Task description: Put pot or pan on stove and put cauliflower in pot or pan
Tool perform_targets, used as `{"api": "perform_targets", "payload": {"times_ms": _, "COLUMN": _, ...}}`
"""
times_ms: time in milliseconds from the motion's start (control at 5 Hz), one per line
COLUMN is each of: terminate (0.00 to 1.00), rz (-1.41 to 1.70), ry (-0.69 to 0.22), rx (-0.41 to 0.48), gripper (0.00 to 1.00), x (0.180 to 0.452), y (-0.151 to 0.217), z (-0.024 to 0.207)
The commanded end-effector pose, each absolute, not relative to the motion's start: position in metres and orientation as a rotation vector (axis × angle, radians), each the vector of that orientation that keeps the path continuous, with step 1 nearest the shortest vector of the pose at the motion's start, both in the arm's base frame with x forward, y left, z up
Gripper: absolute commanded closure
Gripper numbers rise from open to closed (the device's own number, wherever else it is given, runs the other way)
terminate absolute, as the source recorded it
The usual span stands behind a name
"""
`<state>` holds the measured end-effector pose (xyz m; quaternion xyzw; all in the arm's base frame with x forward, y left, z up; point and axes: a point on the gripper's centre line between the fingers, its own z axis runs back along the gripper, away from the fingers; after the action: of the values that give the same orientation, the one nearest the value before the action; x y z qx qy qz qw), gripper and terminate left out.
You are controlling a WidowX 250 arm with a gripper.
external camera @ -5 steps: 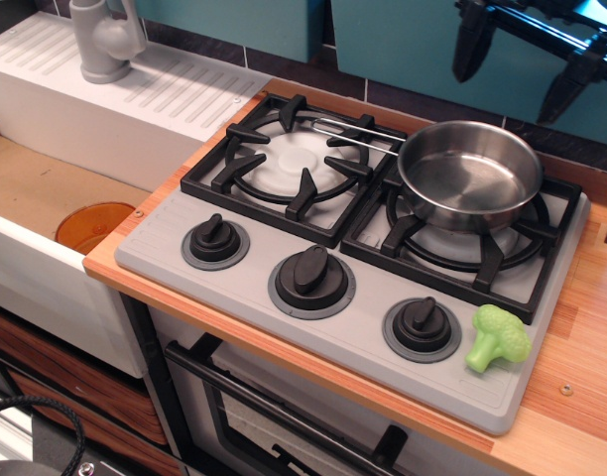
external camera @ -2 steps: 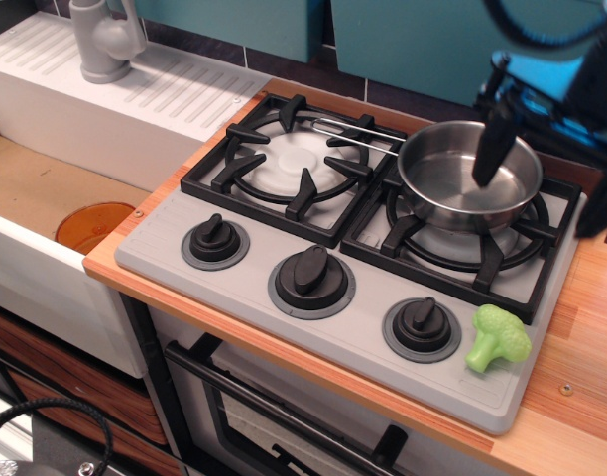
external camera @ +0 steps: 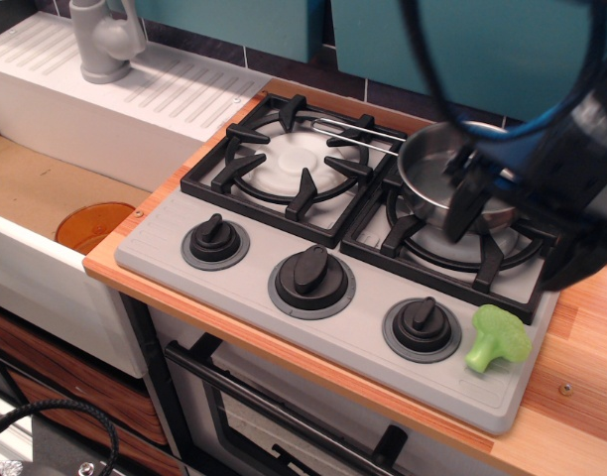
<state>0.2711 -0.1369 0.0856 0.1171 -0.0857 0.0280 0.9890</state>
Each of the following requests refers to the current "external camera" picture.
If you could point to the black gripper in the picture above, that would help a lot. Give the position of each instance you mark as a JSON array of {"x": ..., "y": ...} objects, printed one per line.
[{"x": 557, "y": 174}]

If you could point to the stainless steel pot with handle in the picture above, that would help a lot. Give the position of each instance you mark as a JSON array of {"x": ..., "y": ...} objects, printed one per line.
[{"x": 421, "y": 163}]

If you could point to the green toy cauliflower floret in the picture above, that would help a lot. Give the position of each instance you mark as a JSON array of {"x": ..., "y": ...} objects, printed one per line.
[{"x": 499, "y": 335}]

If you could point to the black right stove knob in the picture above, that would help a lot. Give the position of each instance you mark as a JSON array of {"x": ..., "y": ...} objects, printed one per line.
[{"x": 422, "y": 330}]

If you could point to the black stove knob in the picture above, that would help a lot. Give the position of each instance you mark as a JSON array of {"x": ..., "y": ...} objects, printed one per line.
[
  {"x": 422, "y": 330},
  {"x": 215, "y": 244},
  {"x": 312, "y": 284}
]

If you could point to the black middle stove knob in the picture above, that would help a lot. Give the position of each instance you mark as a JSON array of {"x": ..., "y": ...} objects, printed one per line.
[{"x": 312, "y": 284}]

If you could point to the grey toy stove top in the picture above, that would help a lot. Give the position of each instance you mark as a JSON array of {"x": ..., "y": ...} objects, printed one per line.
[{"x": 352, "y": 338}]

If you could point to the black left stove knob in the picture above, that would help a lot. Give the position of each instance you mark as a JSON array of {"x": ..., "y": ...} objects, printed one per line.
[{"x": 215, "y": 244}]

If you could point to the black right burner grate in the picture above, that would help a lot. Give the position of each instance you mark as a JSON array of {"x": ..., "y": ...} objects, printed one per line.
[{"x": 501, "y": 267}]

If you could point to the black burner grate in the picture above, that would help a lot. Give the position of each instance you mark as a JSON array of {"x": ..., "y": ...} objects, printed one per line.
[
  {"x": 295, "y": 167},
  {"x": 501, "y": 267}
]

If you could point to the black left burner grate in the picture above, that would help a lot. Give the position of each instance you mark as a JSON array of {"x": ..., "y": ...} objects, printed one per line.
[{"x": 295, "y": 167}]

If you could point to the orange plastic plate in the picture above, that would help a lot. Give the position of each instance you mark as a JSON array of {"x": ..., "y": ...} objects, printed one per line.
[{"x": 85, "y": 228}]

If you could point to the grey toy faucet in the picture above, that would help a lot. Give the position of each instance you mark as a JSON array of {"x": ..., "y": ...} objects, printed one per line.
[{"x": 106, "y": 45}]

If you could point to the white toy sink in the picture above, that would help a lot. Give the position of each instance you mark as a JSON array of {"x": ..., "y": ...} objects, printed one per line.
[{"x": 66, "y": 143}]

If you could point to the wooden drawer fronts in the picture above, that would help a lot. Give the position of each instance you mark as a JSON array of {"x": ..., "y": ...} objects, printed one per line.
[{"x": 38, "y": 366}]

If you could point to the oven door with black handle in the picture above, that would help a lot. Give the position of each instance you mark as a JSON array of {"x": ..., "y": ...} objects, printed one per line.
[{"x": 272, "y": 422}]

